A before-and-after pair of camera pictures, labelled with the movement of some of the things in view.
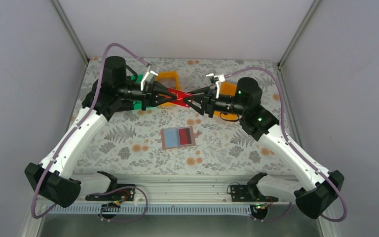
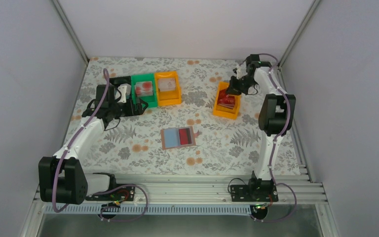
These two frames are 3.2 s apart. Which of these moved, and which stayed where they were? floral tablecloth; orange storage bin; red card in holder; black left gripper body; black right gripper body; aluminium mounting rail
Moved: black left gripper body; black right gripper body
Stayed: red card in holder; orange storage bin; floral tablecloth; aluminium mounting rail
